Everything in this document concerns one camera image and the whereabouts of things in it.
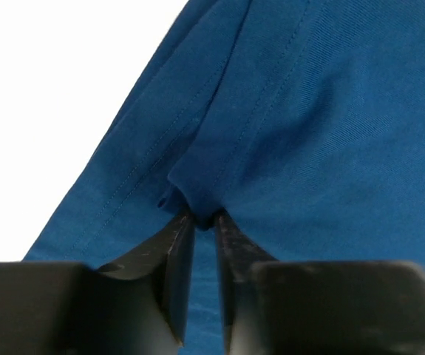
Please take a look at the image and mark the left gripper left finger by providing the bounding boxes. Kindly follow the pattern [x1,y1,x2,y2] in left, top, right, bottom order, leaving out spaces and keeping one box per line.
[0,212,194,354]

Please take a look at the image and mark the navy blue t shirt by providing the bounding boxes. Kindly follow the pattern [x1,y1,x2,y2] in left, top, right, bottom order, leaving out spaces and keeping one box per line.
[23,0,425,334]

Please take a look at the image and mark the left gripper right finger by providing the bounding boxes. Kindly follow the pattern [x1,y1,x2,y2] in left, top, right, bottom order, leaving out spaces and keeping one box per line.
[214,212,425,354]

